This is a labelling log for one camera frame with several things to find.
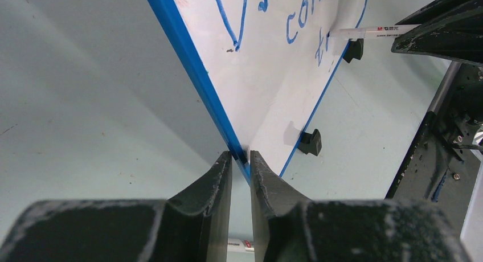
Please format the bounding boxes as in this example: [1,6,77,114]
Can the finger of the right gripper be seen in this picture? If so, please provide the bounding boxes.
[391,0,482,67]
[396,0,470,25]

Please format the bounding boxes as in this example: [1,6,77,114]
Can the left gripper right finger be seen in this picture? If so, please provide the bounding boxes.
[250,150,471,261]

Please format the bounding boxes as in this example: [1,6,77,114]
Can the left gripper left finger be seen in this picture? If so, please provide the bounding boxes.
[1,151,232,261]

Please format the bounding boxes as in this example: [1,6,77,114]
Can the blue whiteboard marker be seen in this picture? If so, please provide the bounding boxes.
[329,24,420,40]

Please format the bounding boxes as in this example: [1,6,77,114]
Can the blue framed whiteboard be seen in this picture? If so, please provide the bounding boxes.
[147,0,368,178]

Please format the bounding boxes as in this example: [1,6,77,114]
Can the black whiteboard marker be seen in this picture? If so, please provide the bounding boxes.
[227,238,255,253]

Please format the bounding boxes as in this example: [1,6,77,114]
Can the left black whiteboard clip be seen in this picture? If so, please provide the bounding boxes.
[297,129,322,156]

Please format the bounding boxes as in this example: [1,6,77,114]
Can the black whiteboard clip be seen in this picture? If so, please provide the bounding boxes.
[297,129,322,156]
[343,38,364,63]

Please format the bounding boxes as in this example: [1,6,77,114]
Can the right black whiteboard clip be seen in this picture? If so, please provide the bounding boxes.
[343,38,364,63]

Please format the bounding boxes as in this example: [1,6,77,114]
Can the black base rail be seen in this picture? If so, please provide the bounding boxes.
[386,62,482,234]

